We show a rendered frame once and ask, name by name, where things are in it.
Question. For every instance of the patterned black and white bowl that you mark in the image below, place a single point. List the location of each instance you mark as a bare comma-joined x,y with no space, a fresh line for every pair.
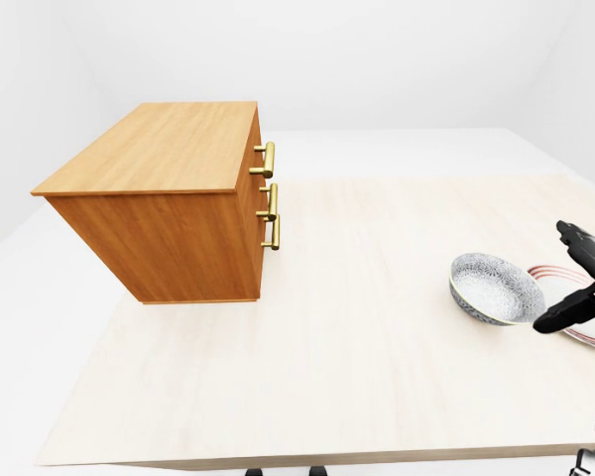
496,292

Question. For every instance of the white plate with red rings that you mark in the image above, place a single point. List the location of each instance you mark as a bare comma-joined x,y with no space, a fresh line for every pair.
558,274

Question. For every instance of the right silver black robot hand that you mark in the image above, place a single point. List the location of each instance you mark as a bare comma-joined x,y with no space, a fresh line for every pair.
592,255

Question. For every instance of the low wooden drawer front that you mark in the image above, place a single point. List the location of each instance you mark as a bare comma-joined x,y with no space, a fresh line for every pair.
259,265

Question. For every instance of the middle wooden drawer front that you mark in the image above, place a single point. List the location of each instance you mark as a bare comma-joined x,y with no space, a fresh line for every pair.
256,208

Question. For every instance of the small dark shape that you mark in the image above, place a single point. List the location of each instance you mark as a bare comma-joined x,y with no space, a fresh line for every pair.
317,471
254,472

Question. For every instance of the wooden cabinet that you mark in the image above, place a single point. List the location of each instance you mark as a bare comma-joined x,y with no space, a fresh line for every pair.
149,149

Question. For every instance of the large wooden drawer front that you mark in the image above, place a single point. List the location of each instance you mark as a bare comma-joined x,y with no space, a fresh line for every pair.
253,149

